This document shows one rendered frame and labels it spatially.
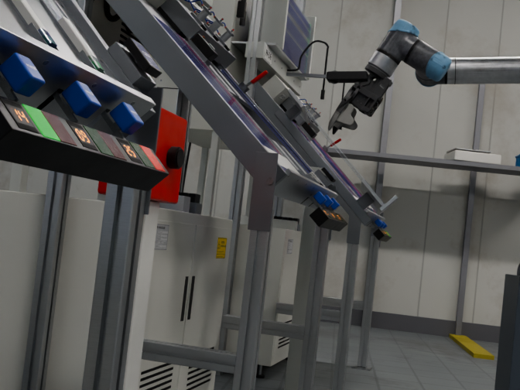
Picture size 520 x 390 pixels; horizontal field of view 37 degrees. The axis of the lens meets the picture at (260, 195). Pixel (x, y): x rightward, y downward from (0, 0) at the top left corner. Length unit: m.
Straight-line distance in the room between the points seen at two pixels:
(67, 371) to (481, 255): 4.48
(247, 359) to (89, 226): 0.49
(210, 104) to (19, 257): 0.59
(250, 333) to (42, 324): 0.50
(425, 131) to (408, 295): 1.23
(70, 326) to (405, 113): 4.45
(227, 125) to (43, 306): 0.59
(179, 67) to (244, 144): 0.24
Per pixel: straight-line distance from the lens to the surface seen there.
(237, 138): 1.76
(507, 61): 2.33
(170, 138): 1.40
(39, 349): 1.90
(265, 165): 1.69
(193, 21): 2.21
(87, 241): 1.88
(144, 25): 1.90
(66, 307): 1.90
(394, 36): 2.22
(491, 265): 6.04
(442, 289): 5.99
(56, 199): 1.87
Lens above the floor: 0.58
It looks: 3 degrees up
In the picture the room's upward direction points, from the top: 6 degrees clockwise
